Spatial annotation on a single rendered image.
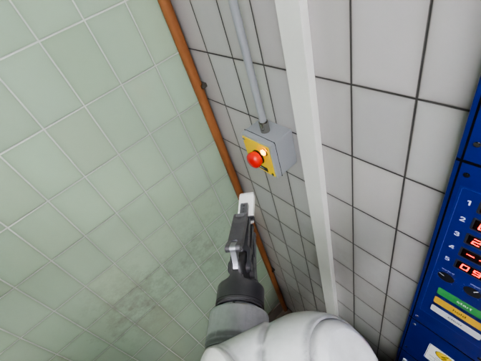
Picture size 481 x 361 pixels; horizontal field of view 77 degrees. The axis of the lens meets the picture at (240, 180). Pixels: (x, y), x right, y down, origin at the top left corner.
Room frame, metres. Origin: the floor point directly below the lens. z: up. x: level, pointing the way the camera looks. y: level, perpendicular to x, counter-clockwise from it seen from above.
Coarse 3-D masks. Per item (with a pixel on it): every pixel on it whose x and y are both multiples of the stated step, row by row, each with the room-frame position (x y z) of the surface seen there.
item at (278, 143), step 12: (252, 132) 0.58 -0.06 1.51; (276, 132) 0.54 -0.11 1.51; (288, 132) 0.53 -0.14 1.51; (252, 144) 0.56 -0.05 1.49; (264, 144) 0.52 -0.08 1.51; (276, 144) 0.51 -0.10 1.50; (288, 144) 0.53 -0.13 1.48; (264, 156) 0.53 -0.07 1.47; (276, 156) 0.51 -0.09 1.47; (288, 156) 0.52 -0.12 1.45; (264, 168) 0.54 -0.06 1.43; (276, 168) 0.51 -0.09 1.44; (288, 168) 0.52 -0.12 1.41
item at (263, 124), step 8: (232, 0) 0.56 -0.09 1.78; (232, 8) 0.56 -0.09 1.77; (232, 16) 0.56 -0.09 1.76; (240, 16) 0.56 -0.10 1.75; (240, 24) 0.56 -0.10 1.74; (240, 32) 0.56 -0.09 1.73; (240, 40) 0.56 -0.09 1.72; (240, 48) 0.56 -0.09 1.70; (248, 48) 0.56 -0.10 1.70; (248, 56) 0.56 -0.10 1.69; (248, 64) 0.56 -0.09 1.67; (248, 72) 0.56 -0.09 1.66; (248, 80) 0.56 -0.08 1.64; (256, 80) 0.56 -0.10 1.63; (256, 88) 0.56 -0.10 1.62; (256, 96) 0.56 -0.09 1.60; (256, 104) 0.56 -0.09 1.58; (264, 112) 0.56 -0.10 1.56; (264, 120) 0.56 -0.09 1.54; (264, 128) 0.55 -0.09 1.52
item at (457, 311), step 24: (456, 216) 0.21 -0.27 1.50; (480, 216) 0.19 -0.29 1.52; (456, 240) 0.21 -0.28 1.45; (480, 240) 0.18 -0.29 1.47; (456, 264) 0.19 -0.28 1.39; (480, 264) 0.17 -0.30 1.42; (432, 288) 0.21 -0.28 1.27; (456, 288) 0.18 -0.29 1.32; (480, 288) 0.16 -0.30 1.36; (432, 312) 0.20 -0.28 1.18; (456, 312) 0.17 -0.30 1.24; (480, 312) 0.14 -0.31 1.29; (480, 336) 0.13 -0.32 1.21
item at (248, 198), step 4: (252, 192) 0.43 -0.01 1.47; (240, 196) 0.43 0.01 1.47; (244, 196) 0.43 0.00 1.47; (248, 196) 0.43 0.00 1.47; (252, 196) 0.42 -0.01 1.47; (240, 200) 0.43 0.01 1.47; (244, 200) 0.42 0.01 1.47; (248, 200) 0.42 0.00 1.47; (252, 200) 0.41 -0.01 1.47; (248, 204) 0.41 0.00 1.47; (252, 204) 0.40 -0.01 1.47; (252, 208) 0.39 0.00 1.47; (248, 212) 0.39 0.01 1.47; (252, 212) 0.38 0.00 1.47
